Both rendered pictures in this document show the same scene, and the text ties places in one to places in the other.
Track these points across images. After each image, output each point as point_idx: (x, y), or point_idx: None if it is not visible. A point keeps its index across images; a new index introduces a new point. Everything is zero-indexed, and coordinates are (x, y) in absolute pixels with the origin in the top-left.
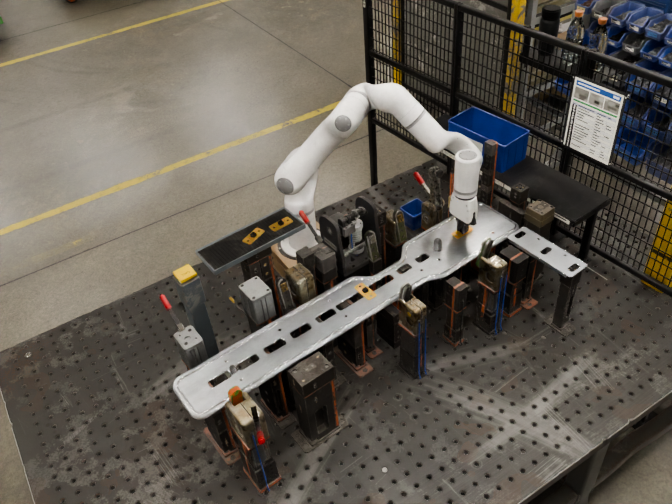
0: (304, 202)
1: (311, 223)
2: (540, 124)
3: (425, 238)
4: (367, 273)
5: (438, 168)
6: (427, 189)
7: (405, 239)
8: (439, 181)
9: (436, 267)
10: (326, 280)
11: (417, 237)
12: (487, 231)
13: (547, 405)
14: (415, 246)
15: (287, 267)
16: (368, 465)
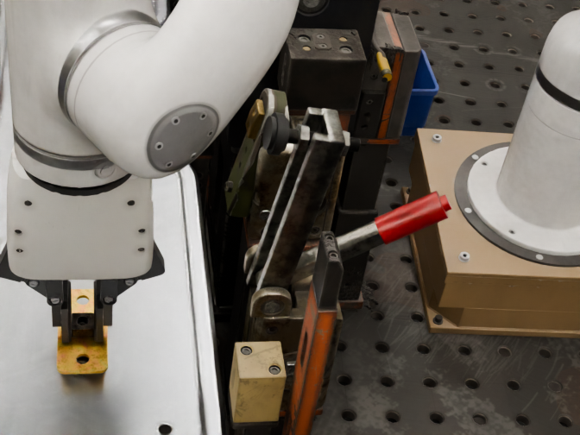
0: (560, 34)
1: (530, 123)
2: None
3: (166, 230)
4: (224, 156)
5: (312, 141)
6: (340, 240)
7: (227, 207)
8: (290, 200)
9: (3, 171)
10: None
11: (189, 211)
12: (7, 424)
13: None
14: (153, 186)
15: (450, 130)
16: None
